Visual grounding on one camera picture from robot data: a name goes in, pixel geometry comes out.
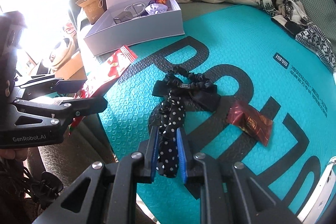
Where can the black white patterned knit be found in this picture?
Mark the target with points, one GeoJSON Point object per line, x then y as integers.
{"type": "Point", "coordinates": [317, 43]}

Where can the plain cardboard box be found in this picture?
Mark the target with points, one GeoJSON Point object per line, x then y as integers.
{"type": "Point", "coordinates": [71, 66]}

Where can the large red snack packet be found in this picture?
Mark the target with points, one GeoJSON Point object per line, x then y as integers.
{"type": "Point", "coordinates": [118, 64]}

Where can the person's brown fleece clothing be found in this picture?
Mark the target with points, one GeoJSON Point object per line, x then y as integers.
{"type": "Point", "coordinates": [73, 155]}

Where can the white patterned sock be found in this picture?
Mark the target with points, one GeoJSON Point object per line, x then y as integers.
{"type": "Point", "coordinates": [265, 1]}

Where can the white plush toy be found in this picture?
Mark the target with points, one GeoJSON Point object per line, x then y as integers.
{"type": "Point", "coordinates": [63, 53]}

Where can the bright red candy packet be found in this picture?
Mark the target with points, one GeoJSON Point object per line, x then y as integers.
{"type": "Point", "coordinates": [160, 0]}

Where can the black plastic object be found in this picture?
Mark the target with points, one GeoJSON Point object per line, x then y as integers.
{"type": "Point", "coordinates": [48, 183]}

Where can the purple sachet with tassel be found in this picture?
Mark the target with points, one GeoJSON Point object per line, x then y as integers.
{"type": "Point", "coordinates": [155, 8]}

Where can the black polka dot scrunchie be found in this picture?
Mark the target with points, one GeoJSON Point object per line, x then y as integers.
{"type": "Point", "coordinates": [168, 158]}

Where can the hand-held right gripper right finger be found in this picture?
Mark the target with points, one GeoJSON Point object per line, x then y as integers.
{"type": "Point", "coordinates": [181, 155]}

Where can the white smartphone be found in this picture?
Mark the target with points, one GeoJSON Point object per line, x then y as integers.
{"type": "Point", "coordinates": [328, 187]}

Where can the white gift box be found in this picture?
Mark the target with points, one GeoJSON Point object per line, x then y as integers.
{"type": "Point", "coordinates": [136, 37]}

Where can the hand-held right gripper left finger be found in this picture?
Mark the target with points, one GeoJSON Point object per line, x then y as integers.
{"type": "Point", "coordinates": [155, 153]}

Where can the brown paper bag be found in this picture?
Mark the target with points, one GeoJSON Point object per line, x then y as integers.
{"type": "Point", "coordinates": [90, 10]}

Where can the dark red candy packet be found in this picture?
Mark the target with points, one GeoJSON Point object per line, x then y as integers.
{"type": "Point", "coordinates": [249, 123]}

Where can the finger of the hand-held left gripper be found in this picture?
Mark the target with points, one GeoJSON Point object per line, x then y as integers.
{"type": "Point", "coordinates": [71, 85]}
{"type": "Point", "coordinates": [86, 106]}

